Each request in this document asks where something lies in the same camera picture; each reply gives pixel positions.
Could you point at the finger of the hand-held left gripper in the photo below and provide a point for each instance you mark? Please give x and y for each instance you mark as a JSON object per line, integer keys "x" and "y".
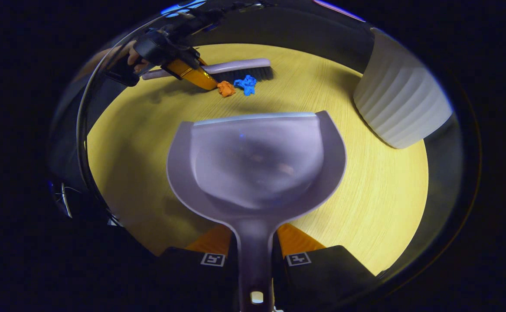
{"x": 192, "y": 73}

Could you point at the white ribbed garbage bin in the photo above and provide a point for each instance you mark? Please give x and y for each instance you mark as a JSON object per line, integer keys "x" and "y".
{"x": 400, "y": 99}

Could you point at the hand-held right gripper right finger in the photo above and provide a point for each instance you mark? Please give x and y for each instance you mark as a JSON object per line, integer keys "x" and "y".
{"x": 322, "y": 277}

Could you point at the lilac small broom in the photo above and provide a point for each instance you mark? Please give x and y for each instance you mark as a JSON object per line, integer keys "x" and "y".
{"x": 244, "y": 68}

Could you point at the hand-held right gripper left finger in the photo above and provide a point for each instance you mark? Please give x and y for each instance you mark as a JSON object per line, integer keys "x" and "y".
{"x": 192, "y": 277}

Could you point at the orange paper trash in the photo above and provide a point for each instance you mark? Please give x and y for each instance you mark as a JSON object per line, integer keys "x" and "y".
{"x": 226, "y": 89}

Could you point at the blue paper trash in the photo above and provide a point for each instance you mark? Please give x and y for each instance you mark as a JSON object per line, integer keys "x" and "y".
{"x": 246, "y": 84}

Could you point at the lilac plastic dustpan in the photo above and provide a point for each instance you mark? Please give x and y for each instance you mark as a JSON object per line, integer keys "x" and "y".
{"x": 257, "y": 164}

